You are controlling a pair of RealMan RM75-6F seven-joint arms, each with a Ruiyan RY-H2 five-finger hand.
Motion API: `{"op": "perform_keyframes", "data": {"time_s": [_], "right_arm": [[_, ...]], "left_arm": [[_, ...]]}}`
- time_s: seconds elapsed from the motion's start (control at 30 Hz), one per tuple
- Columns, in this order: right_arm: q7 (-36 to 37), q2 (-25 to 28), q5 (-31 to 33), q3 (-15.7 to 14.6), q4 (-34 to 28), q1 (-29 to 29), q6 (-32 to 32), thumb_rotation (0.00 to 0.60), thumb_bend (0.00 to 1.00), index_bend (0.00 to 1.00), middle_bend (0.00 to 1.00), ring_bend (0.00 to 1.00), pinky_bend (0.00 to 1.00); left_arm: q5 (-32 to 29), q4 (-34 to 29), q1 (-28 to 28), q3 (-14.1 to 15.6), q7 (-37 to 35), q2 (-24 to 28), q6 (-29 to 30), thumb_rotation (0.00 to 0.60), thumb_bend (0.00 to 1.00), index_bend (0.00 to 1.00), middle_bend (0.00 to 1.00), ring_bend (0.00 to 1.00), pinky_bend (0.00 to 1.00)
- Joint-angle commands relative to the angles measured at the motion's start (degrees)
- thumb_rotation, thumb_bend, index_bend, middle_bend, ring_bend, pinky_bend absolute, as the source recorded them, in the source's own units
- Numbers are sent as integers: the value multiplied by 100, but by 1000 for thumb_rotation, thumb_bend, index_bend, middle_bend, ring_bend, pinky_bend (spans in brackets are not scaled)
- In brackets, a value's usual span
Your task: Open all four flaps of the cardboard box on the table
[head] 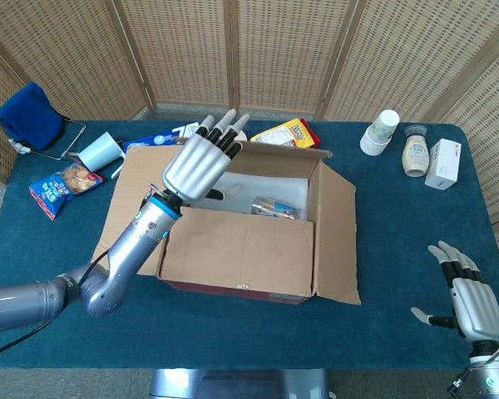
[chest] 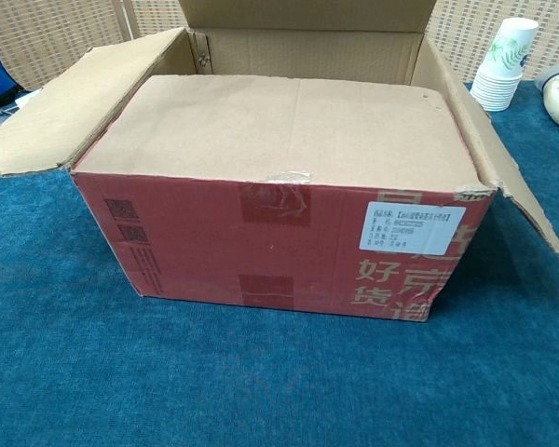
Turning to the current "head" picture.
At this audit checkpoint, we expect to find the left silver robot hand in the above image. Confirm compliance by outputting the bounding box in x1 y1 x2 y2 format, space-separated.
162 109 250 205

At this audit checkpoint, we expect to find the yellow snack package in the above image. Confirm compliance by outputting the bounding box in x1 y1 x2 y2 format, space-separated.
249 118 322 150

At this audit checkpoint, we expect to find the blue cloth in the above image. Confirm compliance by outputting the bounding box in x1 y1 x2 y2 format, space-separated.
0 81 66 151

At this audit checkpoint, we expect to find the metal wire rack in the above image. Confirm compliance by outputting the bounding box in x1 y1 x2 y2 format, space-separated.
0 116 87 161

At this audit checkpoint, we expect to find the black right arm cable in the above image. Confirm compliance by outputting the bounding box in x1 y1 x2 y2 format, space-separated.
447 365 482 394

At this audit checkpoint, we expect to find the blue white toothpaste box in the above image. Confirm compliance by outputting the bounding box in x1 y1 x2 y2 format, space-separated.
122 122 200 153

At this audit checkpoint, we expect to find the dark blue carpeted table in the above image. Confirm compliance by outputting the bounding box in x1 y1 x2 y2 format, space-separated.
0 120 499 371

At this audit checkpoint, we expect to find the stack of paper cups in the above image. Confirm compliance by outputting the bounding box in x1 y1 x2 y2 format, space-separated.
359 109 401 157

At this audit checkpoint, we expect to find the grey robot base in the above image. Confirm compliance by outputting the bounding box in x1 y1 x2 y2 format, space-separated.
148 368 330 399

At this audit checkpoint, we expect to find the mayonnaise jar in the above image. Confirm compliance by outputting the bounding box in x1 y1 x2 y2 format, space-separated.
402 124 431 179

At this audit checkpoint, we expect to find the blue cookie snack bag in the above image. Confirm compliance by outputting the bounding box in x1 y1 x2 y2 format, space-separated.
28 162 104 221

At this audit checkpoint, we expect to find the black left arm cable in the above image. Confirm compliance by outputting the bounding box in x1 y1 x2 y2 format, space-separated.
0 247 113 362

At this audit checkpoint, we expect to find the white carton box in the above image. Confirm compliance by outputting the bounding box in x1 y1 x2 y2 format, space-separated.
424 138 462 192

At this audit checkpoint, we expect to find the light blue plastic mug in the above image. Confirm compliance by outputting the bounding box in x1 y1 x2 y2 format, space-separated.
78 131 129 180

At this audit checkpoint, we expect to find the red cardboard shipping box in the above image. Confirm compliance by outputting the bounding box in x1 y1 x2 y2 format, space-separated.
91 139 362 307

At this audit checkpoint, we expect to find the woven folding screen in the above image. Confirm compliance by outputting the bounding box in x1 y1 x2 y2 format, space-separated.
0 0 499 304

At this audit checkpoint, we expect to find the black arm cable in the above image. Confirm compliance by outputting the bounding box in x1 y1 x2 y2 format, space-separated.
447 365 482 394
0 247 113 362

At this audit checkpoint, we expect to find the white foam sheet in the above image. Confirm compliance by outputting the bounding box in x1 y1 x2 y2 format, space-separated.
189 170 309 217

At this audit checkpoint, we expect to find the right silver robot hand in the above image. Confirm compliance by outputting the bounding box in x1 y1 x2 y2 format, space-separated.
410 239 499 344

